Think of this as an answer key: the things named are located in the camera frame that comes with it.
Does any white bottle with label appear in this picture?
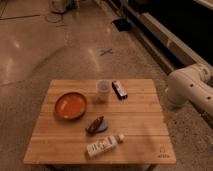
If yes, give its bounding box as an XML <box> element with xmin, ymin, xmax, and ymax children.
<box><xmin>86</xmin><ymin>134</ymin><xmax>125</xmax><ymax>158</ymax></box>

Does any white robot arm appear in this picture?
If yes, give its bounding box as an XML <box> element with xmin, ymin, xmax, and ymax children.
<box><xmin>165</xmin><ymin>63</ymin><xmax>213</xmax><ymax>117</ymax></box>

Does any translucent plastic cup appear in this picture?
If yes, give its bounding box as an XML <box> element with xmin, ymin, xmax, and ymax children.
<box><xmin>96</xmin><ymin>80</ymin><xmax>110</xmax><ymax>102</ymax></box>

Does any black rectangular box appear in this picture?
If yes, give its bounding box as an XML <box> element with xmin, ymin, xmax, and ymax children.
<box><xmin>112</xmin><ymin>80</ymin><xmax>128</xmax><ymax>100</ymax></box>

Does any red brown snack packet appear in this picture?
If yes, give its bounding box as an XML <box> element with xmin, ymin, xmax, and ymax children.
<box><xmin>88</xmin><ymin>116</ymin><xmax>104</xmax><ymax>133</ymax></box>

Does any orange bowl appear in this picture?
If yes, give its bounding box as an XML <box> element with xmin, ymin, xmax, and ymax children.
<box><xmin>54</xmin><ymin>92</ymin><xmax>87</xmax><ymax>120</ymax></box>

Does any wooden table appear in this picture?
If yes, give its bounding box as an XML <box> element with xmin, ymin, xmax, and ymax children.
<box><xmin>24</xmin><ymin>79</ymin><xmax>176</xmax><ymax>164</ymax></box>

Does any long white black bench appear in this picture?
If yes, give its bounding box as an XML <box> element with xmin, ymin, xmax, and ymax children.
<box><xmin>98</xmin><ymin>0</ymin><xmax>213</xmax><ymax>78</ymax></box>

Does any white machine base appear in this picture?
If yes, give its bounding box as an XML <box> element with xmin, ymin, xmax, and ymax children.
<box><xmin>48</xmin><ymin>0</ymin><xmax>76</xmax><ymax>14</ymax></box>

